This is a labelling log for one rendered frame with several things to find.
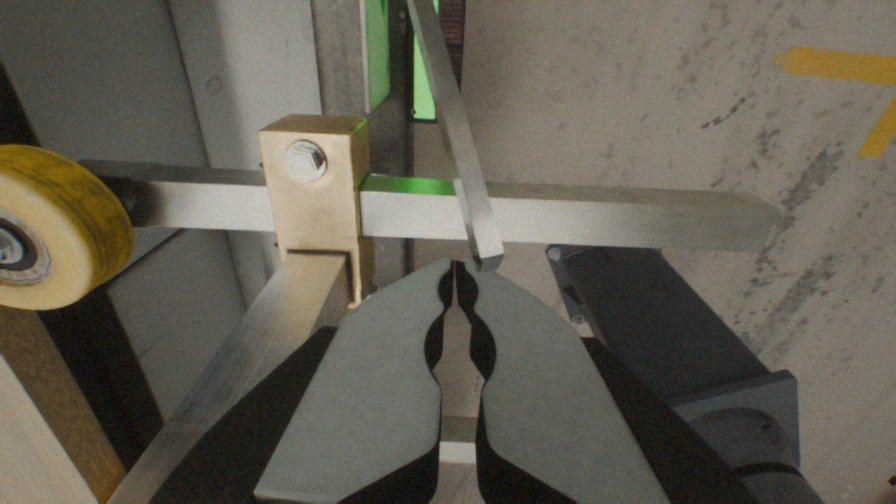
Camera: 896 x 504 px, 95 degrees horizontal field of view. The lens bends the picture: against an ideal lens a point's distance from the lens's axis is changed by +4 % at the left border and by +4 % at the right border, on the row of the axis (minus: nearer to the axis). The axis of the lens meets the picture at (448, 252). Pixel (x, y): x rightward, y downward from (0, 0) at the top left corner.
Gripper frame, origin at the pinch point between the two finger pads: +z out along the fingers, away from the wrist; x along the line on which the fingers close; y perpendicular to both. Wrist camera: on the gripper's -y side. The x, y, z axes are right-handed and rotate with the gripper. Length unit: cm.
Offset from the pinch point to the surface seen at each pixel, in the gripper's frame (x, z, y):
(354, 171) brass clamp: -5.6, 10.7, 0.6
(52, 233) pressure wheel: -18.7, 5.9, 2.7
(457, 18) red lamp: 0.0, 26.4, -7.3
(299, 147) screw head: -8.2, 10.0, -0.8
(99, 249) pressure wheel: -17.7, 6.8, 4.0
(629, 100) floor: 45, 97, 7
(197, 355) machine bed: -28.1, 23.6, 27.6
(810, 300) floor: 119, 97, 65
